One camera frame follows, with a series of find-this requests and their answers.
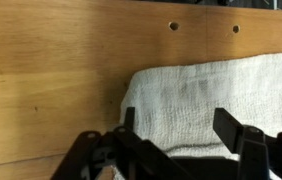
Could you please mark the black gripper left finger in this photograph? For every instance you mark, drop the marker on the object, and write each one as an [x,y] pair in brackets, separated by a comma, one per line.
[127,156]

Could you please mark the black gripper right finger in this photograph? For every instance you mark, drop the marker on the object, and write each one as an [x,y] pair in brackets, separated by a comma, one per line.
[261,153]

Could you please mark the white cloth towel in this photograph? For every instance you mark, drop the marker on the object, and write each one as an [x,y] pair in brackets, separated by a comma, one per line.
[214,90]

